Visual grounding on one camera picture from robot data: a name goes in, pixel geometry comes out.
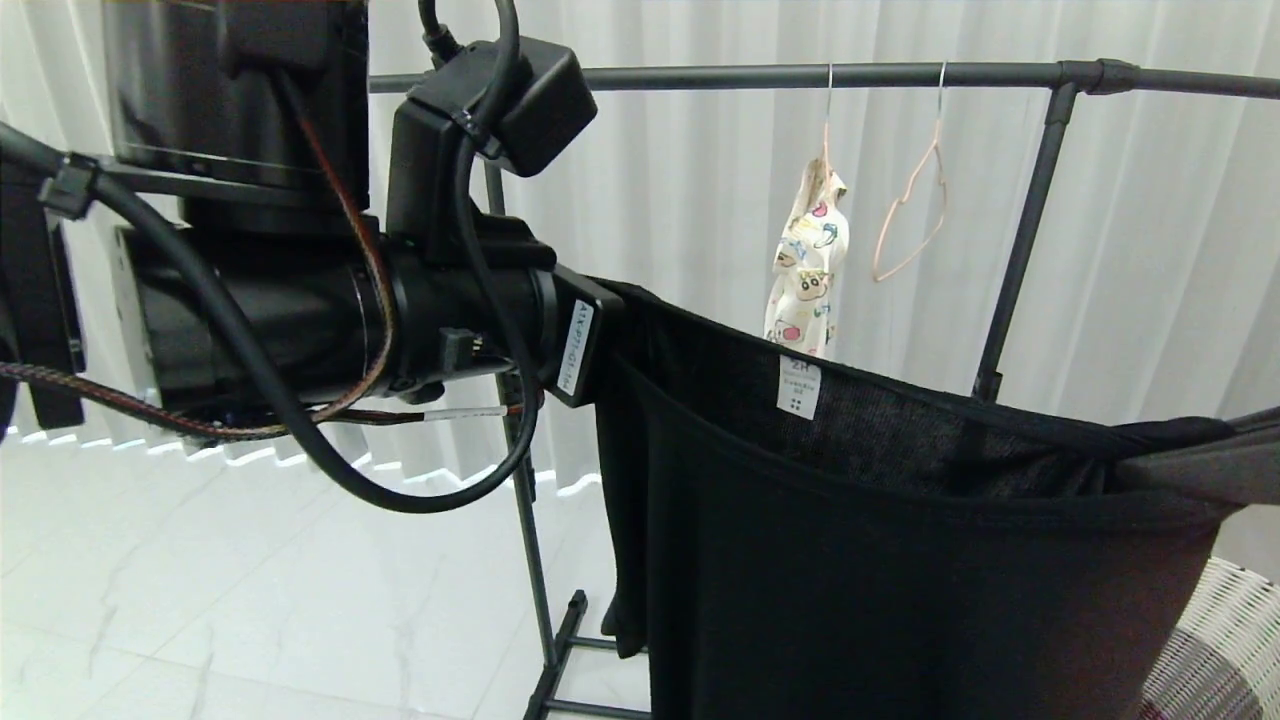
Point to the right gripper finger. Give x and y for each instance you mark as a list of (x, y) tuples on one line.
[(1220, 465)]

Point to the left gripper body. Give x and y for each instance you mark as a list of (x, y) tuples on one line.
[(450, 310)]

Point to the cream printed garment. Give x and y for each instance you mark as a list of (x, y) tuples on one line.
[(805, 270)]

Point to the black garment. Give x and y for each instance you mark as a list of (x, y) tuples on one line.
[(850, 560)]

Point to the pink clothes hanger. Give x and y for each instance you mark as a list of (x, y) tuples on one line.
[(905, 195), (828, 100)]

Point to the white laundry basket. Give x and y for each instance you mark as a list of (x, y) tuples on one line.
[(1220, 650)]

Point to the black clothes rack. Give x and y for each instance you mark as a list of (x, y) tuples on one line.
[(1000, 75)]

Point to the white curtain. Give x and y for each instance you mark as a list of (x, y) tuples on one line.
[(700, 200)]

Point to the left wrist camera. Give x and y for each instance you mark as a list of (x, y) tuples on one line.
[(520, 100)]

